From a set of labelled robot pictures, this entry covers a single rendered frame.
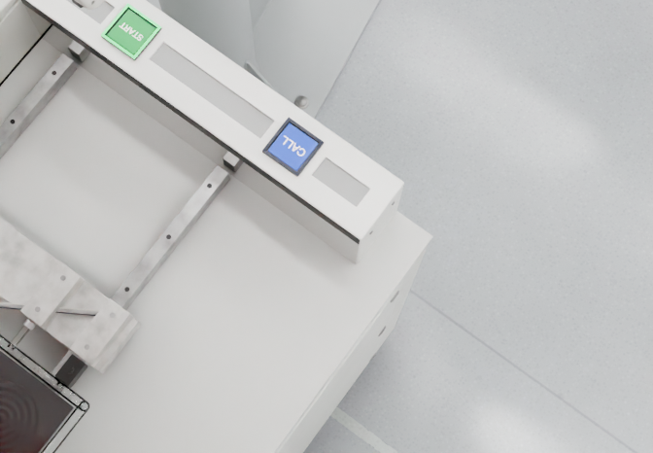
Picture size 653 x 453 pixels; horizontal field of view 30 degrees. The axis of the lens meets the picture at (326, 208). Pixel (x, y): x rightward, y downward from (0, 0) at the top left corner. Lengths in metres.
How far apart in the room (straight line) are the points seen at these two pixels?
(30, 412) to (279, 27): 1.29
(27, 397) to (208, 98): 0.44
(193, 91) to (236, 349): 0.34
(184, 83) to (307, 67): 1.03
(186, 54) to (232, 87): 0.08
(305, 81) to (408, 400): 0.70
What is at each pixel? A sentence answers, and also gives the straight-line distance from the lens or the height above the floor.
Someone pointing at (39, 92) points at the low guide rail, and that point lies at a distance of 1.72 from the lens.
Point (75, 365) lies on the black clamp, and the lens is 1.56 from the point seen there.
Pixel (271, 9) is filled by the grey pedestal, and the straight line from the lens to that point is 2.64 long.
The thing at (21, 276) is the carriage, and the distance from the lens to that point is 1.62.
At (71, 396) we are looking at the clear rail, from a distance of 1.56.
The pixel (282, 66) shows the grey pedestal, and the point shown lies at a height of 0.01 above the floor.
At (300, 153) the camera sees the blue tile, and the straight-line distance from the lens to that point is 1.53.
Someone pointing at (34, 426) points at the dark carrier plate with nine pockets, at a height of 0.90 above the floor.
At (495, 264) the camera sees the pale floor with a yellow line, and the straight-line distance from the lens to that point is 2.51.
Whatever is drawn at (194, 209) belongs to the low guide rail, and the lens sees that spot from 1.64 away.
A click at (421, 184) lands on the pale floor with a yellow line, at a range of 2.53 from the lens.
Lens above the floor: 2.42
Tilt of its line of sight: 75 degrees down
